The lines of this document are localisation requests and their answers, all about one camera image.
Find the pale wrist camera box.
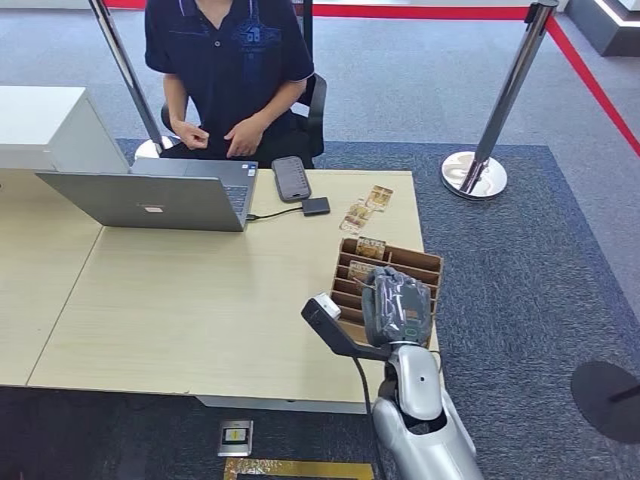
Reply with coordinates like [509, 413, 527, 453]
[315, 292, 343, 321]

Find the person's left hand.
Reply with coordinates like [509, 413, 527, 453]
[223, 115, 266, 160]

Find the black office chair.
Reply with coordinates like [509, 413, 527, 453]
[160, 0, 328, 168]

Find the red barrier belt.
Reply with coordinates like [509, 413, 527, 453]
[294, 1, 531, 21]
[545, 14, 640, 159]

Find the dark blue floor rug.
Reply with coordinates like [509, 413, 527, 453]
[0, 137, 640, 480]

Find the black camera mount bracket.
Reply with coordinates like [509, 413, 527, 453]
[300, 298, 392, 364]

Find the printed brown card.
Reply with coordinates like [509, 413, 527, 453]
[347, 260, 377, 282]
[365, 185, 395, 214]
[355, 236, 387, 262]
[339, 213, 367, 237]
[348, 200, 374, 225]

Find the small black hub box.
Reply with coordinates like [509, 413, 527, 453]
[301, 196, 331, 218]

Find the grey laptop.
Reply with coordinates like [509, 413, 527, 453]
[35, 157, 260, 234]

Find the black smartphone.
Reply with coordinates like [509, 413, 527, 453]
[271, 155, 313, 203]

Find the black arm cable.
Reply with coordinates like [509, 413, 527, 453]
[351, 356, 387, 480]

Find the person's hand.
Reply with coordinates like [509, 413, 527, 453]
[223, 115, 266, 160]
[172, 121, 211, 152]

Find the person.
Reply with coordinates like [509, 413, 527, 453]
[143, 0, 315, 160]

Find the black round floor base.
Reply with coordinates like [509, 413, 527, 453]
[571, 359, 640, 446]

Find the black hub cable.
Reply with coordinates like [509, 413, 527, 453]
[245, 206, 304, 223]

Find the silver floor socket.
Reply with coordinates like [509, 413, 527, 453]
[217, 418, 254, 458]

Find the white cabinet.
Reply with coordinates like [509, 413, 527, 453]
[0, 85, 131, 176]

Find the chrome stanchion post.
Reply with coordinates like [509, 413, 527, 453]
[87, 0, 181, 160]
[440, 0, 560, 201]

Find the person's right hand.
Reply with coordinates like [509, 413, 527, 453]
[172, 121, 211, 152]

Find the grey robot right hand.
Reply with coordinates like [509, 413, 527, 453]
[360, 265, 434, 348]

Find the dark grey platform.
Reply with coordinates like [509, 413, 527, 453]
[565, 0, 640, 58]

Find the brown slotted card organizer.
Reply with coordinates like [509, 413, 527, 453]
[329, 237, 445, 350]

